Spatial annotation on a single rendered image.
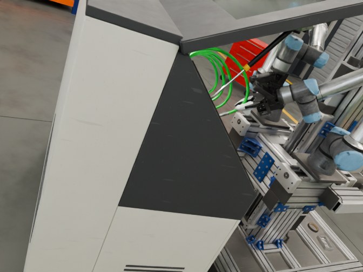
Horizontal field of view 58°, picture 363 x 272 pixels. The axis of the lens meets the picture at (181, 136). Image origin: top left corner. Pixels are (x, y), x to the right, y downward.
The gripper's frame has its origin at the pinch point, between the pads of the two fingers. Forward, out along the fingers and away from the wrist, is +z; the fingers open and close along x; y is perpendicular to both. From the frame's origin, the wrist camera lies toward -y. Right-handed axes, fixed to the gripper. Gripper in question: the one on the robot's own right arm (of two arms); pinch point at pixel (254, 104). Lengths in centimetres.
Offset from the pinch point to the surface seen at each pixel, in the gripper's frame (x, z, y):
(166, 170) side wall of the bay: -35, 20, -45
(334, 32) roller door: 569, -2, 493
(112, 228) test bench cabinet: -35, 55, -57
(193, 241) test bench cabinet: -35, 59, -18
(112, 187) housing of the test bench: -35, 32, -63
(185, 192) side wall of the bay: -35, 30, -33
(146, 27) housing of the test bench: -34, -28, -69
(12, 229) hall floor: 16, 121, -97
